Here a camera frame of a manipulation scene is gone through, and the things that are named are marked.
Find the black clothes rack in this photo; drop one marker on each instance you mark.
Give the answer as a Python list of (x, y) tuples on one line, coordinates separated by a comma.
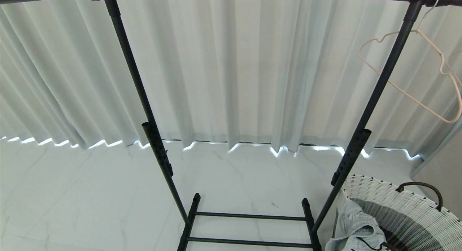
[(157, 150)]

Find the white laundry basket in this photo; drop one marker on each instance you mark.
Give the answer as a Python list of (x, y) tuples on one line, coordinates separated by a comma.
[(415, 215)]

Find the pink clothes hanger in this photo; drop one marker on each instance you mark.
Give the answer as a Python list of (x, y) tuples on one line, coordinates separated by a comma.
[(451, 121)]

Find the white curtain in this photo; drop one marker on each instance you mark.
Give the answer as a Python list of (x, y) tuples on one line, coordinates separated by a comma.
[(234, 63)]

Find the pale grey shorts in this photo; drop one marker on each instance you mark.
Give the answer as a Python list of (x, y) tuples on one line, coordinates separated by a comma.
[(352, 225)]

